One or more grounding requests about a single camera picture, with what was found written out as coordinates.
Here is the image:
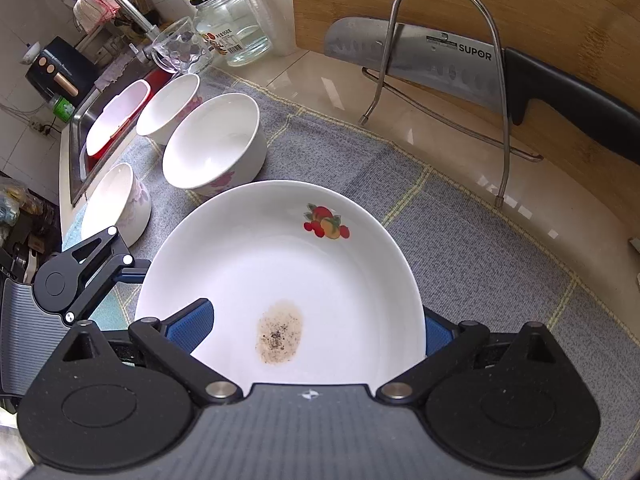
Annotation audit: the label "pink white dish cloth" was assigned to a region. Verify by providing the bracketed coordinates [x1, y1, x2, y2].
[73, 0, 120, 34]

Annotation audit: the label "red plastic basin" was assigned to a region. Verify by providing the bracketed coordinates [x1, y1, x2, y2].
[82, 68, 171, 174]

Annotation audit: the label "steel sink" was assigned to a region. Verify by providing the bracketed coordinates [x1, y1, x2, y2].
[60, 58, 172, 206]

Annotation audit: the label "grey blue checked mat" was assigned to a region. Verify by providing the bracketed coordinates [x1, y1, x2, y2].
[62, 66, 640, 480]

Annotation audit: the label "steel kitchen faucet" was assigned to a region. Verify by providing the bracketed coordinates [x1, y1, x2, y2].
[114, 0, 160, 63]

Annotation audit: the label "clear glass mug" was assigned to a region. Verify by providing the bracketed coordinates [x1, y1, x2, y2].
[151, 16, 214, 75]

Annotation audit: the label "stained white plate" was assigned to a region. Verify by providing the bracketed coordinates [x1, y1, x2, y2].
[136, 181, 426, 389]

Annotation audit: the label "steel cleaver knife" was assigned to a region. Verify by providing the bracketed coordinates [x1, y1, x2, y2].
[323, 16, 639, 164]

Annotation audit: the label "white floral bowl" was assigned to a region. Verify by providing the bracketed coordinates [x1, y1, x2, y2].
[163, 93, 267, 197]
[80, 162, 152, 247]
[136, 74, 203, 145]

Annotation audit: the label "metal wire rack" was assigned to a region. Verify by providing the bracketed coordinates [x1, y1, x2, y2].
[354, 0, 542, 208]

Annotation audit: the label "bamboo cutting board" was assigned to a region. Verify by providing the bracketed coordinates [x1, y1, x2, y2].
[293, 0, 639, 235]

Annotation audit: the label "glass jar green lid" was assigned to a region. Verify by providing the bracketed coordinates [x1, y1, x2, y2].
[189, 0, 271, 67]

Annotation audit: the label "black air fryer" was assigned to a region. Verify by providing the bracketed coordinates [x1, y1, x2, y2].
[25, 36, 99, 106]

